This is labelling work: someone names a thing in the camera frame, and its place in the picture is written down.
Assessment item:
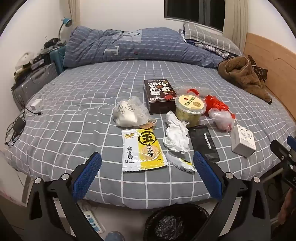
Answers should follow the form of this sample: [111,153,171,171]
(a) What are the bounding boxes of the white power strip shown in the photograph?
[82,209,104,234]

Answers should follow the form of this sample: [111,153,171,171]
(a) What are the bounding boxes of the black sachet packet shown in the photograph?
[188,124,220,163]

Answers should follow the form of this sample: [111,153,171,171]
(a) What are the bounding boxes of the red plastic bag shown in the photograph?
[186,88,235,120]

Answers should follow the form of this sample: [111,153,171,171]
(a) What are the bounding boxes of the black trash bin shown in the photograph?
[144,204,210,241]

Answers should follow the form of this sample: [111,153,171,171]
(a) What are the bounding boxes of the window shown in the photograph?
[164,0,226,32]

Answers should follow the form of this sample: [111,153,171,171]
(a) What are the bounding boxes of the dark patterned cloth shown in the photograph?
[247,55,269,81]

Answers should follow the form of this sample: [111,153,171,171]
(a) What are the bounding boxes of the small snack wrapper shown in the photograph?
[166,153,197,173]

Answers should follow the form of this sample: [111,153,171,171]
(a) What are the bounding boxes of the cream curtain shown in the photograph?
[223,0,253,45]

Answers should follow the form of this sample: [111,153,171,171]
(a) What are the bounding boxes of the clear bag with red contents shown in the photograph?
[208,108,234,132]

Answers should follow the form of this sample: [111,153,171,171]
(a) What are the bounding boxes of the dark tangled cables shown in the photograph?
[44,37,66,49]

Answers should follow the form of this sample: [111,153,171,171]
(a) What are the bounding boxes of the brown fleece jacket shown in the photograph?
[217,55,273,105]

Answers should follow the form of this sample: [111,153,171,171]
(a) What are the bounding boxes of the blue fluffy slipper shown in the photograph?
[105,231,126,241]

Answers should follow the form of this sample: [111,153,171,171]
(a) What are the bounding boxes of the grey checked blanket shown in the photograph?
[5,59,296,210]

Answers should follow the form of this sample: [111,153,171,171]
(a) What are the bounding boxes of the clear plastic wrap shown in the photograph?
[174,84,201,96]

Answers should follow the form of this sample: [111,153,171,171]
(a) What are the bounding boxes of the blue desk lamp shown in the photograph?
[58,17,73,40]

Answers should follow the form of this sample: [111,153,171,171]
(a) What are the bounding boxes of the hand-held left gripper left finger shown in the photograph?
[25,152,105,241]

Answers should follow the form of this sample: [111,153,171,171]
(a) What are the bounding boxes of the yellow rice cracker packet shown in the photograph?
[121,128,168,172]

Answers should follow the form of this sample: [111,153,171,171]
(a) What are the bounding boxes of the brown paper scrap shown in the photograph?
[139,119,158,130]

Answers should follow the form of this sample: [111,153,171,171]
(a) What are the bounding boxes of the clear bag with white mask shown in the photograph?
[112,96,151,127]

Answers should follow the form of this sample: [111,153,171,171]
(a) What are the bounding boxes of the grey suitcase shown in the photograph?
[11,62,58,110]

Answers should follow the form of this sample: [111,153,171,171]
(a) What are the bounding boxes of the dark cookie box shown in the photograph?
[144,79,178,115]

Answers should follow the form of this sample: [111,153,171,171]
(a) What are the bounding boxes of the small white box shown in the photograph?
[231,124,257,158]

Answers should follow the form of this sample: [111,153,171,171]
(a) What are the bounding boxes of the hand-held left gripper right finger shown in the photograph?
[193,151,275,241]

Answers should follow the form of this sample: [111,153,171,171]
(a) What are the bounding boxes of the blue striped duvet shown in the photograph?
[63,26,228,67]

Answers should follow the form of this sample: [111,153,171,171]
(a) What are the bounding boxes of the white charger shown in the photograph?
[30,98,43,112]

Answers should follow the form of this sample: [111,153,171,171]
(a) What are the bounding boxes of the white tissue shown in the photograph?
[163,111,190,154]

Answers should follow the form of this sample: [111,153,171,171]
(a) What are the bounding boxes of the grey checked pillow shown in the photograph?
[179,22,242,56]

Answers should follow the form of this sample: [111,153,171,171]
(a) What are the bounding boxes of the striped blue cloth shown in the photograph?
[185,39,234,62]

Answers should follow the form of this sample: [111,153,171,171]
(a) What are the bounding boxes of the white appliance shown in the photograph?
[15,52,35,70]

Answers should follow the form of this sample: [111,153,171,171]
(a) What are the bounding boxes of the wooden headboard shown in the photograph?
[243,32,296,121]

